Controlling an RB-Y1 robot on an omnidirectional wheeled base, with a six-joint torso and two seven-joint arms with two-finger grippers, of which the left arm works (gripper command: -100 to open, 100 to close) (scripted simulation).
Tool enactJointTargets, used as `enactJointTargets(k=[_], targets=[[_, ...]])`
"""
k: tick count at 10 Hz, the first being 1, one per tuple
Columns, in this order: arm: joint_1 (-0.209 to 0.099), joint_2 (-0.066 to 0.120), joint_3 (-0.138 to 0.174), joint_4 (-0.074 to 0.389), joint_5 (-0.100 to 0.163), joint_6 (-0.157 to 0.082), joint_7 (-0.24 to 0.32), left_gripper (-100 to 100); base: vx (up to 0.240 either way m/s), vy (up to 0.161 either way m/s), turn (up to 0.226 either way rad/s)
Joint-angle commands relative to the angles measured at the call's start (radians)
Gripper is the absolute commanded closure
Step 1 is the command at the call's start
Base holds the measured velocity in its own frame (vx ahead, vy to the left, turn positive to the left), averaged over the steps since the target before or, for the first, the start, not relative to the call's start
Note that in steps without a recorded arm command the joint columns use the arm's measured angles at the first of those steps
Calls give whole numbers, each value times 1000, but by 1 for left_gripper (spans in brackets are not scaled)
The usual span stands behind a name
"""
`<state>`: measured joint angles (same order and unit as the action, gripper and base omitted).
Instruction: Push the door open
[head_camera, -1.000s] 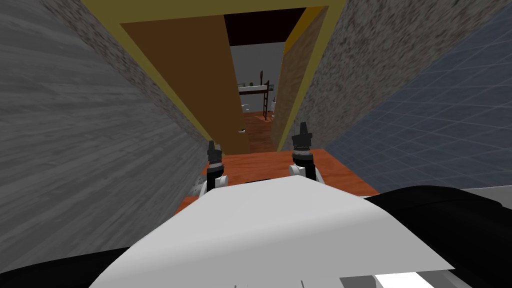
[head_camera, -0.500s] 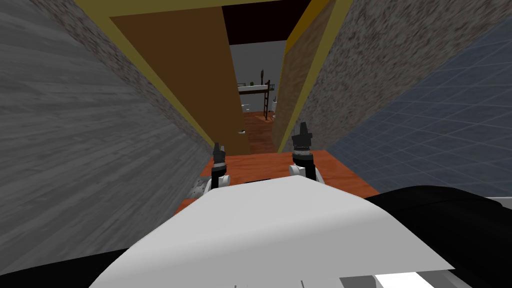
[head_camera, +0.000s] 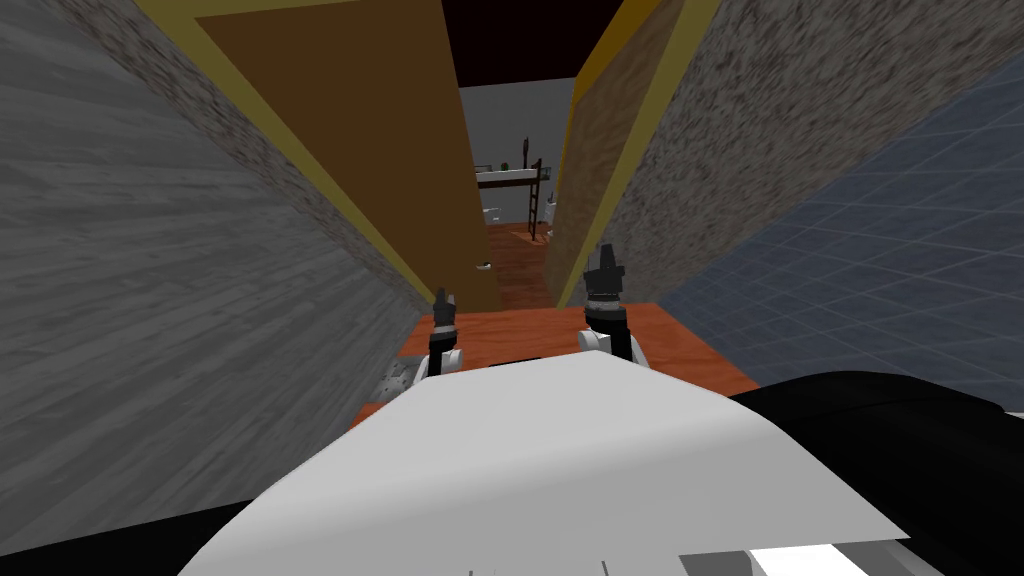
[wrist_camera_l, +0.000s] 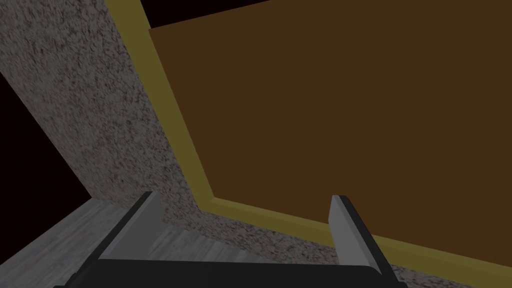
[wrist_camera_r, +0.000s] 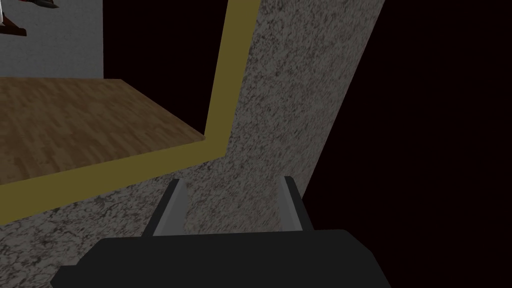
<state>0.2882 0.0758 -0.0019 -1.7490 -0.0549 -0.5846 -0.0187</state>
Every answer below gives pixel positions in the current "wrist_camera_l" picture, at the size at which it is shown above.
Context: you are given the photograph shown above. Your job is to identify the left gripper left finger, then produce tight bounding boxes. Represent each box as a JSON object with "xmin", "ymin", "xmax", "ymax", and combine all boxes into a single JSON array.
[{"xmin": 95, "ymin": 191, "xmax": 163, "ymax": 262}]

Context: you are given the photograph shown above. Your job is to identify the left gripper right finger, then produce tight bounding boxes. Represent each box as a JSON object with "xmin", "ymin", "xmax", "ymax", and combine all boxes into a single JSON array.
[{"xmin": 327, "ymin": 194, "xmax": 396, "ymax": 277}]

